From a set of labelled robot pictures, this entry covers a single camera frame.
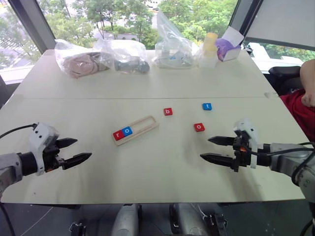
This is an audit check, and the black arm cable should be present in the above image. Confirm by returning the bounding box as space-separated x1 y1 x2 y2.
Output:
251 141 315 187
0 123 35 139

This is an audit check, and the black office chair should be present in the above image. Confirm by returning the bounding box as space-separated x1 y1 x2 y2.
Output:
268 65 304 96

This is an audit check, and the wooden letter tray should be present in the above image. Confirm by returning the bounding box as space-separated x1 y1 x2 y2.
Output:
112 115 159 147

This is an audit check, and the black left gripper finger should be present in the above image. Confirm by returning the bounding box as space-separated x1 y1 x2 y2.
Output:
61 152 93 171
57 137 78 149

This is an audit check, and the plastic bag with pink cloth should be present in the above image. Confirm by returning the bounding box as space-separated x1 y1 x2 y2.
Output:
54 38 112 80

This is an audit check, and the black clamp under table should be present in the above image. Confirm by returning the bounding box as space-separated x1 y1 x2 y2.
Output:
69 220 87 236
208 212 227 236

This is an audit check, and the plastic bag with white items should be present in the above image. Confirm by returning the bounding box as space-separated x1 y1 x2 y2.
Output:
152 9 200 70

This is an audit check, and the grey rounded robot leg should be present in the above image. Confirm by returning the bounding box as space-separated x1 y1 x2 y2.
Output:
169 202 205 236
113 203 140 236

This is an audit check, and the grey window blind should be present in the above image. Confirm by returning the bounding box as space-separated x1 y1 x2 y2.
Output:
243 0 315 53

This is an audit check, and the dark window frame post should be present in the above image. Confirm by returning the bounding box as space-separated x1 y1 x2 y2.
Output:
8 0 57 58
228 0 262 43

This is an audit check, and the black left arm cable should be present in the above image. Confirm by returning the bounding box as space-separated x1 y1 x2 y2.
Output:
0 123 35 139

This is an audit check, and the person's bare hand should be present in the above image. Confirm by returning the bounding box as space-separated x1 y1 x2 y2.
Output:
301 92 315 108

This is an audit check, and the purple and white box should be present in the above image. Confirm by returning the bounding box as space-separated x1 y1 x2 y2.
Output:
215 26 245 62

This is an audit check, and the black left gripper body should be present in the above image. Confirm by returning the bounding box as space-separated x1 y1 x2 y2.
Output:
43 138 66 173

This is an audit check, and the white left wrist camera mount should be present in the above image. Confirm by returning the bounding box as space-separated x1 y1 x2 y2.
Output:
29 122 60 177

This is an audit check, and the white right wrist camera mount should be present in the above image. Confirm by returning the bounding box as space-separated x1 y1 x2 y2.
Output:
233 118 263 169

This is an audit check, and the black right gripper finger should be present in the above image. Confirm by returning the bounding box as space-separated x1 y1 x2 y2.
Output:
199 152 235 171
207 136 237 147

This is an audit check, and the yellow capped plastic bottle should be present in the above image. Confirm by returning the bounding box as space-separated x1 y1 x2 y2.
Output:
198 31 219 69

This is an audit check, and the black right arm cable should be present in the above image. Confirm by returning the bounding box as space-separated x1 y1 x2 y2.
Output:
251 141 315 187

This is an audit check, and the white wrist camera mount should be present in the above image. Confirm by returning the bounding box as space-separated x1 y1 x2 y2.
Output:
233 118 263 169
29 122 60 177

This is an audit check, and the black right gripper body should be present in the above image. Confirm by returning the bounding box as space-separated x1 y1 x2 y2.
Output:
231 131 253 173

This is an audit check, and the person in red shirt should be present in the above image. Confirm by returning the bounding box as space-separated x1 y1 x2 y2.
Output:
279 88 315 144

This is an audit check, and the plastic bag with grey object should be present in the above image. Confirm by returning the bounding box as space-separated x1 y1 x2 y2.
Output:
94 37 151 75

